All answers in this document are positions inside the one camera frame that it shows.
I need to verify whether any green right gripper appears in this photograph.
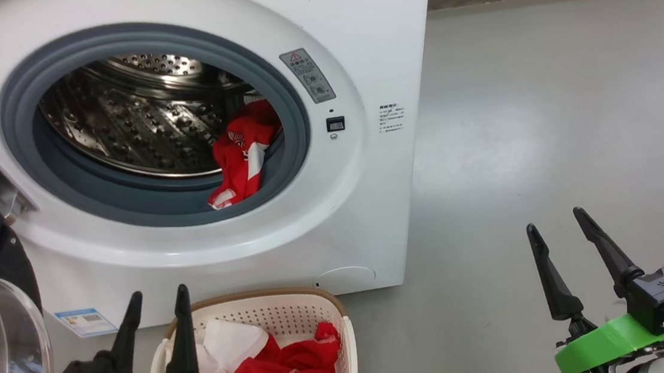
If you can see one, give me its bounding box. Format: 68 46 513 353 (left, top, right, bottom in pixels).
525 200 664 373

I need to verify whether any red garment with white stripe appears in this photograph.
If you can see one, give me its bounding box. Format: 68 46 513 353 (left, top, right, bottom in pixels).
200 98 290 211

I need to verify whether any grey rubber door gasket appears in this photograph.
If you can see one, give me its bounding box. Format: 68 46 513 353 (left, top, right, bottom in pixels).
0 8 319 243

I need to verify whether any white plastic laundry basket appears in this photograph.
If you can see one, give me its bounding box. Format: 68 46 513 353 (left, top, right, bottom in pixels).
142 281 360 373

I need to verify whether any steel perforated washing machine drum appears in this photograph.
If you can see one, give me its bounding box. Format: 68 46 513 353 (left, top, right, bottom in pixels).
35 41 287 190

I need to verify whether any white washing machine body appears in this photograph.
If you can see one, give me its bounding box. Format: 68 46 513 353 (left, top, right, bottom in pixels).
0 0 462 344

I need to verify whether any blue energy label sticker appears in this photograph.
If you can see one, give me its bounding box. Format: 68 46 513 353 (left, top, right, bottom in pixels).
53 305 119 341

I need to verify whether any round filter cover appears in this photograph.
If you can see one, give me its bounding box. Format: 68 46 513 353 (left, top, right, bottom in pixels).
314 263 378 297

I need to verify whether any small printed text label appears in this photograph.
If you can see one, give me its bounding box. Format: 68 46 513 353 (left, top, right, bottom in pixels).
377 102 410 135

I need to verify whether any grey warning sticker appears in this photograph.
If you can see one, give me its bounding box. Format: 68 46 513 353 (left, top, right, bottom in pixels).
279 46 338 107

